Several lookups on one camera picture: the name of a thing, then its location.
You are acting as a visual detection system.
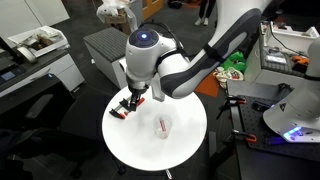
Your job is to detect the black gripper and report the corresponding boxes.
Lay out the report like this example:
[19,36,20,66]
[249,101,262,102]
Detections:
[127,82,150,112]

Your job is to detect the pink Expo marker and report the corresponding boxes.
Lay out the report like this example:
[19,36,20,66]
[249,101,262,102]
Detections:
[158,116,167,133]

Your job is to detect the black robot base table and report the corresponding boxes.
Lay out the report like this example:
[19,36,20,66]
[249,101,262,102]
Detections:
[226,79,320,180]

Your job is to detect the clear plastic cup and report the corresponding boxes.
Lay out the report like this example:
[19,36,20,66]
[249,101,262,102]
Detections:
[153,113,174,140]

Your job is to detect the white cabinet with gray top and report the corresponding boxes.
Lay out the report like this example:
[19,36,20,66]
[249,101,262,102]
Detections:
[82,26,134,90]

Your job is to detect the orange floor mat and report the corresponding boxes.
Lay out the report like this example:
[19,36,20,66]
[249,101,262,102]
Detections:
[194,71,221,98]

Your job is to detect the black chair with dark fabric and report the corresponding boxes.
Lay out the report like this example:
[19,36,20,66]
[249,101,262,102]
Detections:
[0,73,113,180]

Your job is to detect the white printer machine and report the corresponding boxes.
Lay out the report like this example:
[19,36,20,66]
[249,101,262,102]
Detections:
[0,48,86,99]

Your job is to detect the white plastic bag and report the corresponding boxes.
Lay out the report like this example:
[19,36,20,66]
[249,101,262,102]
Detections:
[95,0,139,33]

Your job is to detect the white tote bag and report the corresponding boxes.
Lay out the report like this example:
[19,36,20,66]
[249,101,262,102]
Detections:
[213,65,246,90]

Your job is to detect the wooden cabinet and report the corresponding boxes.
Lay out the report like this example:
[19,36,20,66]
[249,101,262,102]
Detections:
[141,0,165,21]

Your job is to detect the black orange table clamp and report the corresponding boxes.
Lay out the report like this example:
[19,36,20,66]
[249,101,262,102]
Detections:
[215,94,248,120]
[222,129,258,145]

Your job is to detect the green bag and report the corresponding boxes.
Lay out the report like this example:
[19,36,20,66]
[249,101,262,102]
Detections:
[222,50,248,73]

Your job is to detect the person legs with white shoes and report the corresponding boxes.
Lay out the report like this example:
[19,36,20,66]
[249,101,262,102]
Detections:
[194,0,218,28]

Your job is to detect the white tray box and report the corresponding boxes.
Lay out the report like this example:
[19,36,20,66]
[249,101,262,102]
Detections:
[7,25,70,58]

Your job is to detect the tape roll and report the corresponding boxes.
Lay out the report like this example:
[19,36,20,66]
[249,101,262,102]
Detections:
[16,45,38,64]

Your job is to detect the white equipment cart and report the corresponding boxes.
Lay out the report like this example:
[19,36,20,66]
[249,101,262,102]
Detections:
[253,20,320,88]

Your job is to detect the orange black power tool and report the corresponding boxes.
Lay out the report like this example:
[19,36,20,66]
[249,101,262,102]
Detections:
[291,54,311,68]

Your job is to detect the bar clamp with orange handle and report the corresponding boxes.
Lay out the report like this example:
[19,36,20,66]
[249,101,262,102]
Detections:
[108,96,146,120]

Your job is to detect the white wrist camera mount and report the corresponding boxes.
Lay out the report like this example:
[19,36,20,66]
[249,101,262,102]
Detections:
[152,73,167,103]

